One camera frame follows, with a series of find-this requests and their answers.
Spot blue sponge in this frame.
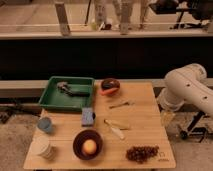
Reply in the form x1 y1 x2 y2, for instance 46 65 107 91
81 108 96 126

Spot orange ball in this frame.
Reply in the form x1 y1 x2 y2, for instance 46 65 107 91
82 139 97 155

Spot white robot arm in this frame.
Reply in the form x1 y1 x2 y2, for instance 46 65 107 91
157 63 213 117

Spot dark bowl with carrot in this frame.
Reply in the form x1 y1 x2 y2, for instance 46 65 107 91
101 78 120 91

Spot white cup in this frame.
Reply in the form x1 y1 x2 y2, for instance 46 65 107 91
33 136 53 159

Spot green plastic tray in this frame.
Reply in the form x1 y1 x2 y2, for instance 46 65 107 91
39 76 94 112

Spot dark brown bowl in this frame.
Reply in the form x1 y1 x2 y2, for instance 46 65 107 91
73 129 103 160

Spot dark red grape bunch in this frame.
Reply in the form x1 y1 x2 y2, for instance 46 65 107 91
126 146 159 163

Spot yellow black stand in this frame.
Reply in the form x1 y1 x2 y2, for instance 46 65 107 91
179 111 207 142

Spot grey tool in tray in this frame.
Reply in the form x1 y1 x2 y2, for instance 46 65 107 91
57 82 90 97

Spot white knife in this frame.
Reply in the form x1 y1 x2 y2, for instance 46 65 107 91
104 120 125 140

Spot wooden folding table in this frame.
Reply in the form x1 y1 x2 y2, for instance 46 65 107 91
24 82 176 170

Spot blue cup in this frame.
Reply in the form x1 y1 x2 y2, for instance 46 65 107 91
37 117 53 134

